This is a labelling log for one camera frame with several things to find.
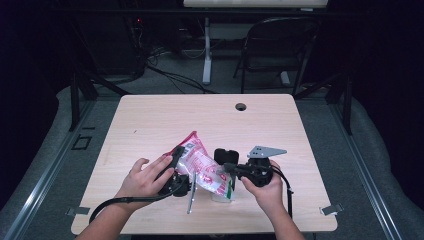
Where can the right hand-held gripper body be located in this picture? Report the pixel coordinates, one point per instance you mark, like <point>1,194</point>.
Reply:
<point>260,171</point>

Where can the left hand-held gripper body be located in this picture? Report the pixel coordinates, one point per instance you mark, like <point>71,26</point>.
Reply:
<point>178,186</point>

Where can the glass jar with black lid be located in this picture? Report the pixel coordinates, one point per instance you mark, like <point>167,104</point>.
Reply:
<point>226,156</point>

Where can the pink and white snack bag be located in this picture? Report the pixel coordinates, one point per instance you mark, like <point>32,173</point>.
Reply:
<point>205,170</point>

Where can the person's right hand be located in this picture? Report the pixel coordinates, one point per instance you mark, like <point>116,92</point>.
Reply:
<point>270,196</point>

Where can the person's left hand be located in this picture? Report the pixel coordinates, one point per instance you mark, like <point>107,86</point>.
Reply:
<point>143,183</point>

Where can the grey tape strip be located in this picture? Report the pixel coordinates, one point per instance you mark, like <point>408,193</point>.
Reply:
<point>78,210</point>
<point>331,209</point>

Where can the white background desk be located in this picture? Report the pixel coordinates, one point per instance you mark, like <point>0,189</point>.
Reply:
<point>207,50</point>

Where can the black metal stand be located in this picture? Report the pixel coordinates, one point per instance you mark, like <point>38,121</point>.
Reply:
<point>346,100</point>
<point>75,100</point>

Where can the dark equipment cabinet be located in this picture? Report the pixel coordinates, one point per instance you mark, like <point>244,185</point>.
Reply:
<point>113,43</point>

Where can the black folding chair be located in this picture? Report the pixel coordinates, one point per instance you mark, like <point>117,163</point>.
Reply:
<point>276,43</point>

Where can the aluminium floor rail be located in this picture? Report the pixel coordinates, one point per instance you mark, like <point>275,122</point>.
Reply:
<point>43,180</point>
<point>366,180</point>

